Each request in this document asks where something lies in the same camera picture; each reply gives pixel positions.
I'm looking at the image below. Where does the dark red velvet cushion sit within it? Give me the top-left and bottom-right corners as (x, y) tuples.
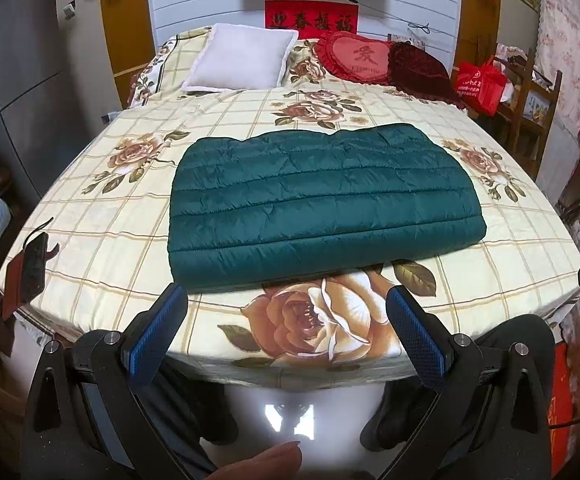
(387, 41), (465, 108)

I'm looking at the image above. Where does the bed with floral sheet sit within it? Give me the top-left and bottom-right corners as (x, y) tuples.
(0, 25), (580, 391)

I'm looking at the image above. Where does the floral curtain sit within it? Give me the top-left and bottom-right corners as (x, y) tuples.
(534, 0), (580, 211)

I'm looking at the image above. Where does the person's left hand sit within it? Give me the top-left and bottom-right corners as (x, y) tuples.
(210, 440), (303, 480)

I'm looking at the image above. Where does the white pillow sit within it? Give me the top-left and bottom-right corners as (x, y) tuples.
(181, 23), (299, 93)

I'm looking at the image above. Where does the wooden shelf rack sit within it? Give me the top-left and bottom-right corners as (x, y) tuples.
(494, 47), (563, 181)

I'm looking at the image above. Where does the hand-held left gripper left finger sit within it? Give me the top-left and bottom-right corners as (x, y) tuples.
(20, 282), (217, 480)

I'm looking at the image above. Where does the red wall banner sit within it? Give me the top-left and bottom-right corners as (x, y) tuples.
(265, 0), (359, 40)

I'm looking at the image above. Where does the red shopping bag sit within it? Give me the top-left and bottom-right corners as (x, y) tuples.
(456, 57), (508, 117)

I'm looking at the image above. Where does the green puffer jacket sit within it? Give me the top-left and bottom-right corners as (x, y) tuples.
(167, 124), (488, 295)

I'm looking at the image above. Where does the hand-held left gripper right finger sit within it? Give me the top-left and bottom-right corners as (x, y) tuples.
(377, 285), (553, 480)

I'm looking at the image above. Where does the grey refrigerator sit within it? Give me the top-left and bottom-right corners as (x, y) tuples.
(0, 0), (73, 201)

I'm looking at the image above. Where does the red floor mat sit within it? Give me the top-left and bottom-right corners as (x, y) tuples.
(548, 344), (580, 477)

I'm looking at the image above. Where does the black and red flat case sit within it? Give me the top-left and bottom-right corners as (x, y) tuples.
(1, 232), (51, 321)

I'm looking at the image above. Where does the red heart cushion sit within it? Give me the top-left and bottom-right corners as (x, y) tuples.
(317, 31), (395, 86)

